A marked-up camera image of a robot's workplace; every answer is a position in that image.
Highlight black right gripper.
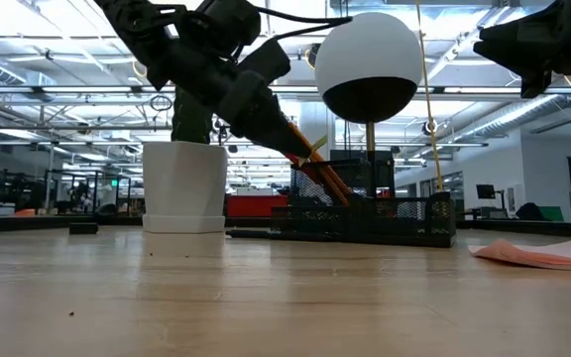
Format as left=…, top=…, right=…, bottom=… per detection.
left=473, top=0, right=571, bottom=99

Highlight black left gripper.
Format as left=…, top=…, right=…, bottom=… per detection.
left=166, top=46, right=313, bottom=161

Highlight red-handled scissors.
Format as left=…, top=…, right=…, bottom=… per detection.
left=284, top=152, right=322, bottom=187

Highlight yellow pencil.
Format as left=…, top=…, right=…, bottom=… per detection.
left=309, top=158, right=350, bottom=207
left=285, top=122, right=354, bottom=205

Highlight black pen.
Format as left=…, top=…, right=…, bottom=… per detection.
left=225, top=228, right=278, bottom=240

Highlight black mesh desk organizer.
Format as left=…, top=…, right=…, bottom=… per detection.
left=270, top=158, right=458, bottom=250

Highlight small black rectangular block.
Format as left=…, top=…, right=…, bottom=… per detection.
left=67, top=222, right=100, bottom=236

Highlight red cabinet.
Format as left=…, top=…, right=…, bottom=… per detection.
left=225, top=193, right=289, bottom=219

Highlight green cactus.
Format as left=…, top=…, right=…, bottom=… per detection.
left=171, top=84, right=216, bottom=146

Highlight white hexagonal plant pot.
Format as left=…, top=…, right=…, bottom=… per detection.
left=141, top=140, right=230, bottom=235

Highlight black vented box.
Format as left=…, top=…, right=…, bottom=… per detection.
left=329, top=149, right=397, bottom=198

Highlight white globe table lamp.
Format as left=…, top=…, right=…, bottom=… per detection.
left=313, top=12, right=424, bottom=200

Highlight black computer monitor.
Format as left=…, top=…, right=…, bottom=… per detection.
left=475, top=183, right=498, bottom=201

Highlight pink paper pad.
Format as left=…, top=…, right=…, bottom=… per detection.
left=467, top=238, right=571, bottom=273

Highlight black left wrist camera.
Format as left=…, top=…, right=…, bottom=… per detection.
left=238, top=38, right=292, bottom=86

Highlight hanging yellow cable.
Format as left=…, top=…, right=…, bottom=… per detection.
left=415, top=0, right=444, bottom=193

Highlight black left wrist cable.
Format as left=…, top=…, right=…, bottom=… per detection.
left=254, top=4, right=355, bottom=42

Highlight black aluminium table frame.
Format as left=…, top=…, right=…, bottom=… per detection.
left=0, top=214, right=571, bottom=241

